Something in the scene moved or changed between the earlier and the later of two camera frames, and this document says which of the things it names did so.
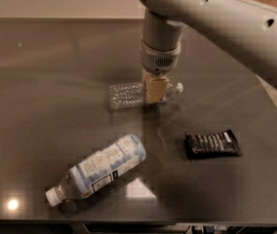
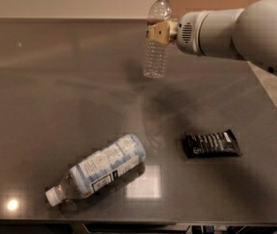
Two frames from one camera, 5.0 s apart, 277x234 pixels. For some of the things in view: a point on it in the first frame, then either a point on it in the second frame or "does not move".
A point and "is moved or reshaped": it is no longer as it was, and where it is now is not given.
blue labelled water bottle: x=89 y=175 does not move
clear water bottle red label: x=134 y=94 is moved or reshaped
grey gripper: x=159 y=60 → x=187 y=33
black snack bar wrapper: x=212 y=144 does not move
